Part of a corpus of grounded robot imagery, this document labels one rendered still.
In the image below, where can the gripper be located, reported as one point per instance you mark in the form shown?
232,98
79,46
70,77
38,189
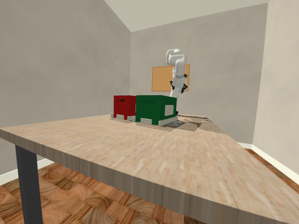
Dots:
179,83

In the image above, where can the red plastic bottle crate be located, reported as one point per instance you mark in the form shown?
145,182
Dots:
127,109

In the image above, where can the grey pick list card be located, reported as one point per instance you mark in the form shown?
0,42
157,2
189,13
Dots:
175,123

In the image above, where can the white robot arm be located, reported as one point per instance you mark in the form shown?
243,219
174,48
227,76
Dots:
179,60

